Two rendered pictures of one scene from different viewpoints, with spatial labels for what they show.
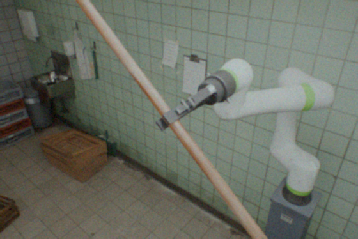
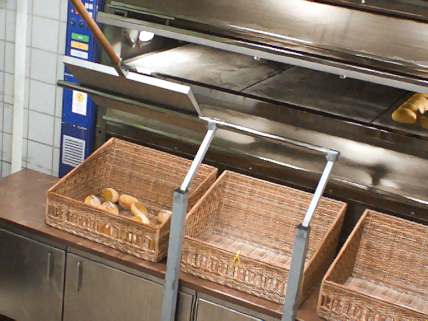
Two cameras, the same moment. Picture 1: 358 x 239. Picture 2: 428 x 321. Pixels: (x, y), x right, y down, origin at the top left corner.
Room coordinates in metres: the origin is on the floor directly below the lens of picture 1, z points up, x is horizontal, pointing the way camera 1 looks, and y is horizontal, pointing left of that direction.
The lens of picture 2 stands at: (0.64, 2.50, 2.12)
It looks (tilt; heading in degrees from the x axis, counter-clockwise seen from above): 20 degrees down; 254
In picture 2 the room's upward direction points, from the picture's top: 7 degrees clockwise
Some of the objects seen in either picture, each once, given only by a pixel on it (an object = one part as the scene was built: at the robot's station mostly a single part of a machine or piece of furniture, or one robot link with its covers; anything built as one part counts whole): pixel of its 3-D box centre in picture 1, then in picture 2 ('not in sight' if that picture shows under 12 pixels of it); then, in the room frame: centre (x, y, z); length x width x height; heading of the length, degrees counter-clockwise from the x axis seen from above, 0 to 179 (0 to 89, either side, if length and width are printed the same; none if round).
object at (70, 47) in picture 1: (70, 50); not in sight; (3.28, 1.29, 1.28); 0.09 x 0.09 x 0.20; 50
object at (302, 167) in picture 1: (300, 171); not in sight; (1.10, -0.60, 1.36); 0.16 x 0.13 x 0.19; 21
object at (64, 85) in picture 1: (54, 89); not in sight; (3.40, 1.66, 0.71); 0.47 x 0.36 x 0.91; 50
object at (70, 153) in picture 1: (74, 145); not in sight; (2.71, 1.24, 0.32); 0.56 x 0.49 x 0.28; 58
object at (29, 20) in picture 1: (30, 25); not in sight; (3.82, 1.96, 1.44); 0.28 x 0.11 x 0.38; 50
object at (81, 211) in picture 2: not in sight; (132, 195); (0.06, -0.76, 0.72); 0.56 x 0.49 x 0.28; 139
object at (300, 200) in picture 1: (301, 185); not in sight; (1.13, -0.64, 1.23); 0.26 x 0.15 x 0.06; 141
